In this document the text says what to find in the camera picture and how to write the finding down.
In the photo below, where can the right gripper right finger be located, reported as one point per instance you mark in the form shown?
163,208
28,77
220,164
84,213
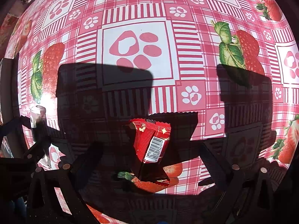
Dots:
218,167

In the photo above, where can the red white strawberry tablecloth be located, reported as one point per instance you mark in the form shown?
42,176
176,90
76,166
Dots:
223,72

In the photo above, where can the red candy wrapper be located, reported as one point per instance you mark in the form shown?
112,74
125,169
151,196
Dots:
149,140

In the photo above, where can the white cardboard box tray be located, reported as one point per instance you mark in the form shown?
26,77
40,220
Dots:
9,105

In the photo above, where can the clear dark seaweed bar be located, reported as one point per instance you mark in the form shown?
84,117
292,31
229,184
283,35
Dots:
41,138

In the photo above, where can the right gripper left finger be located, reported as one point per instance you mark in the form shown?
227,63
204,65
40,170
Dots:
82,168

